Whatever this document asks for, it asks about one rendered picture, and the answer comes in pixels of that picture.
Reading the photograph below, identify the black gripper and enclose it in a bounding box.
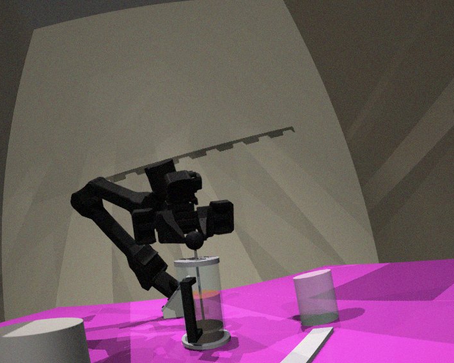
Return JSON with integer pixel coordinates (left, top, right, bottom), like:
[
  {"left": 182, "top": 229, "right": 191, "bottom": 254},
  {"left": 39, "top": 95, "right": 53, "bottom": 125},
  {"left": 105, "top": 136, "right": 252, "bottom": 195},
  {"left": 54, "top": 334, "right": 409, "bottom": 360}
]
[{"left": 131, "top": 199, "right": 234, "bottom": 245}]

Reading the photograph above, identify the french press coffee maker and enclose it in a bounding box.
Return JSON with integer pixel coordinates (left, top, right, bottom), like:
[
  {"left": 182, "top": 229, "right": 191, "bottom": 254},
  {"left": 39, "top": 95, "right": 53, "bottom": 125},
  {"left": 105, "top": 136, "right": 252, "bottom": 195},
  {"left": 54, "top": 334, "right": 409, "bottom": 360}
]
[{"left": 174, "top": 231, "right": 230, "bottom": 350}]

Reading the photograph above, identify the white flat bar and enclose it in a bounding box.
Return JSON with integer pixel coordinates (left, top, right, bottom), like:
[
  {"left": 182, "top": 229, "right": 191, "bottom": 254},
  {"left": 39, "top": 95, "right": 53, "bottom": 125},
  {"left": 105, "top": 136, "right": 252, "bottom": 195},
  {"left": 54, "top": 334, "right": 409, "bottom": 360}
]
[{"left": 280, "top": 327, "right": 334, "bottom": 363}]

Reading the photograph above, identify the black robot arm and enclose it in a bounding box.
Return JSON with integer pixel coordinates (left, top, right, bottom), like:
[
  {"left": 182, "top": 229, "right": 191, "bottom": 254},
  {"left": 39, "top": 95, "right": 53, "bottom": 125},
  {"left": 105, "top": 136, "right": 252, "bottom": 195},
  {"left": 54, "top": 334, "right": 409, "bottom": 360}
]
[{"left": 70, "top": 158, "right": 202, "bottom": 300}]

